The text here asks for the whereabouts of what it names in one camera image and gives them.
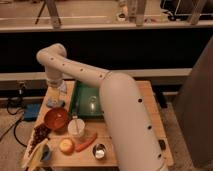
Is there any yellow banana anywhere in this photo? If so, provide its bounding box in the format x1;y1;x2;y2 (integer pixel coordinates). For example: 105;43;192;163
22;139;48;171

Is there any blue power box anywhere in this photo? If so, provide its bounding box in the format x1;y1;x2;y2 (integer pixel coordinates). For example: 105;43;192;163
24;104;41;121

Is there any green plastic tray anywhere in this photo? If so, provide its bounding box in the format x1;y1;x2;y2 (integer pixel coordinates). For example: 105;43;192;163
69;81;103;119

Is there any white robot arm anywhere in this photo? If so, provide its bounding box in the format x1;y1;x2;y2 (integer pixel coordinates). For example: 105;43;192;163
36;44;169;171

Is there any red bowl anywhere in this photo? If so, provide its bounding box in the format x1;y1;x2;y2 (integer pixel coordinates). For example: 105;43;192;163
44;107;69;131

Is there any orange carrot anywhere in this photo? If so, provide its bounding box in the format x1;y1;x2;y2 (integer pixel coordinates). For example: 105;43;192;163
75;133;97;152

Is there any small blue bowl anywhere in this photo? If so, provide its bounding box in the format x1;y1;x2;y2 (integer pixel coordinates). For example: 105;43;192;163
41;145;51;162

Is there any white cup with spoon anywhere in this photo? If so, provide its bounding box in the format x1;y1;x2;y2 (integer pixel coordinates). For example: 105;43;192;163
68;118;85;138

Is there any wooden folding table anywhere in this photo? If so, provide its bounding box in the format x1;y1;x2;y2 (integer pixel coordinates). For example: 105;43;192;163
33;80;175;168

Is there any bunch of dark grapes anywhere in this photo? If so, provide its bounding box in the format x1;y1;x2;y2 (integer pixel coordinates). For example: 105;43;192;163
29;123;51;153

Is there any blue sponge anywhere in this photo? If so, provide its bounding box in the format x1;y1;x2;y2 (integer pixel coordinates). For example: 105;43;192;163
46;98;65;108

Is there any small metal cup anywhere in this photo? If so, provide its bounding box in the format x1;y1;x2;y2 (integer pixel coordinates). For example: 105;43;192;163
92;144;106;160

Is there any black rectangular block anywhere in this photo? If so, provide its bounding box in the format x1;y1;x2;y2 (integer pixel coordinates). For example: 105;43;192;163
158;139;166;150

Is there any yellow apple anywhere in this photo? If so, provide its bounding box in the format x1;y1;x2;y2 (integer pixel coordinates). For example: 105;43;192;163
59;138;74;154

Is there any black cable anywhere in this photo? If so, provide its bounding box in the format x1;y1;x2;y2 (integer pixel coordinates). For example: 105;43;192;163
0;96;28;148

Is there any light blue cloth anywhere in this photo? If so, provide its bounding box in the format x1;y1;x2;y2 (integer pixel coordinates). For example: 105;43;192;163
57;81;67;98

